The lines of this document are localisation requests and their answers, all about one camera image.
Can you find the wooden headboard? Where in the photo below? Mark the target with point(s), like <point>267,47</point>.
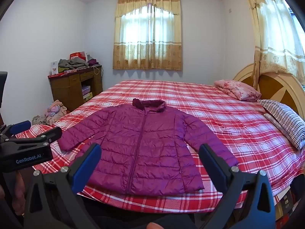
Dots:
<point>274,88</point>

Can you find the boxes under bed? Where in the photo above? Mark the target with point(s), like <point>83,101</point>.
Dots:
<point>286,202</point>

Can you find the red paper bag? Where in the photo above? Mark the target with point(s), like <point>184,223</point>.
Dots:
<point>77,55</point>

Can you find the brown wooden desk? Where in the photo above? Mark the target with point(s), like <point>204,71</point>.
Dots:
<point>66,90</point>

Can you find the pastel clothes pile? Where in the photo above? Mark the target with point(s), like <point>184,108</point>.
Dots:
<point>56,111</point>

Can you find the grey folded clothes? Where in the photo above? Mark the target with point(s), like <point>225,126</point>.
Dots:
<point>71,63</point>

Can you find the dark purple folded clothes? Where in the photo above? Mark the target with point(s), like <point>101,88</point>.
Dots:
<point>93,62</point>

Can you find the beige window curtain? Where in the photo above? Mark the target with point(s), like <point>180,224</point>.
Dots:
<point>147,40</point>

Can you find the person's right hand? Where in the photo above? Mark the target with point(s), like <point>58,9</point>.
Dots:
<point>155,226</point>

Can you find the striped pillow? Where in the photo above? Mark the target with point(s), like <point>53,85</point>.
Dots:
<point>283,116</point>

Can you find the white printed card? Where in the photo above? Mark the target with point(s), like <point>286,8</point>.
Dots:
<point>54,68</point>

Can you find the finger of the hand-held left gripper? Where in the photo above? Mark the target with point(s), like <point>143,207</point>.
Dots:
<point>22,126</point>
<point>47,136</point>

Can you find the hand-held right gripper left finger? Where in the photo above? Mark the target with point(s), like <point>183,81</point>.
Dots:
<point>88,167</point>

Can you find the grey patterned cloth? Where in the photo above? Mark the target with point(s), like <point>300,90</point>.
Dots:
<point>39,120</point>

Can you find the stacked boxes in desk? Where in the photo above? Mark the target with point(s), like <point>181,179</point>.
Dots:
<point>86,92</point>

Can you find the pink pillow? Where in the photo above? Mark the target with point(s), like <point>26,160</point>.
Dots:
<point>238,89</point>

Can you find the person's left hand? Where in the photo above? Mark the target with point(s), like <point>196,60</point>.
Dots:
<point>18,193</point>

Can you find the beige floral side curtain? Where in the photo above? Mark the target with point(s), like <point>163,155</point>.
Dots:
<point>271,28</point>

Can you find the purple down jacket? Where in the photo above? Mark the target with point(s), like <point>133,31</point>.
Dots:
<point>143,148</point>

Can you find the bed with red plaid sheet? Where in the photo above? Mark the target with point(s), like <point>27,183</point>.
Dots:
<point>202,105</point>

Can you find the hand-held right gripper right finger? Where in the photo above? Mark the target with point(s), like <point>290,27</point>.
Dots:
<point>212,169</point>

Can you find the black screen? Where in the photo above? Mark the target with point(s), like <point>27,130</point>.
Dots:
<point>2,88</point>

